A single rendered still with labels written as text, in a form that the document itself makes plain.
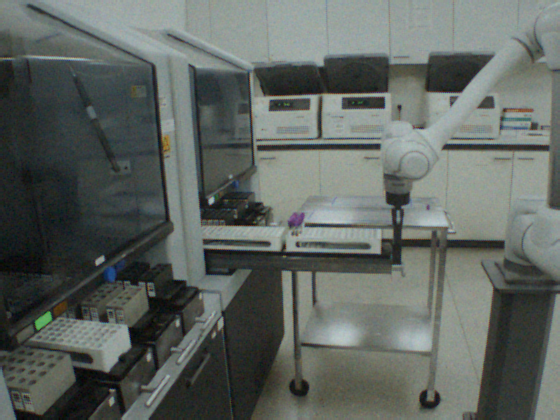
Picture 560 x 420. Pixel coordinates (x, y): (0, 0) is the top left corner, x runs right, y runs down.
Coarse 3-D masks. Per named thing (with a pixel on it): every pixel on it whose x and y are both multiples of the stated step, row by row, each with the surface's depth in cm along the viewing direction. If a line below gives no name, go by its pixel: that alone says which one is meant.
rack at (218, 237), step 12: (204, 228) 159; (216, 228) 158; (228, 228) 157; (240, 228) 156; (252, 228) 157; (264, 228) 156; (276, 228) 155; (204, 240) 158; (216, 240) 157; (228, 240) 156; (240, 240) 160; (252, 240) 159; (264, 240) 147; (276, 240) 146
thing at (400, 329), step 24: (312, 216) 183; (336, 216) 181; (360, 216) 180; (384, 216) 178; (408, 216) 177; (432, 216) 175; (432, 240) 208; (432, 264) 211; (312, 288) 229; (432, 288) 214; (312, 312) 219; (336, 312) 218; (360, 312) 216; (384, 312) 215; (408, 312) 213; (312, 336) 197; (336, 336) 196; (360, 336) 195; (384, 336) 194; (408, 336) 192; (432, 360) 179; (432, 384) 182
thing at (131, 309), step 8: (136, 288) 107; (144, 288) 107; (128, 296) 103; (136, 296) 104; (144, 296) 107; (120, 304) 100; (128, 304) 100; (136, 304) 104; (144, 304) 107; (120, 312) 98; (128, 312) 100; (136, 312) 103; (144, 312) 107; (120, 320) 99; (128, 320) 100; (136, 320) 103
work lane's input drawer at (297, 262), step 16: (208, 256) 151; (224, 256) 150; (240, 256) 149; (256, 256) 147; (272, 256) 146; (288, 256) 145; (304, 256) 145; (320, 256) 144; (336, 256) 143; (352, 256) 142; (368, 256) 141; (384, 256) 140; (352, 272) 142; (368, 272) 141; (384, 272) 140
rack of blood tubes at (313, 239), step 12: (312, 228) 153; (324, 228) 152; (336, 228) 151; (288, 240) 145; (300, 240) 145; (312, 240) 144; (324, 240) 143; (336, 240) 142; (348, 240) 141; (360, 240) 141; (372, 240) 140; (348, 252) 142; (360, 252) 142; (372, 252) 141
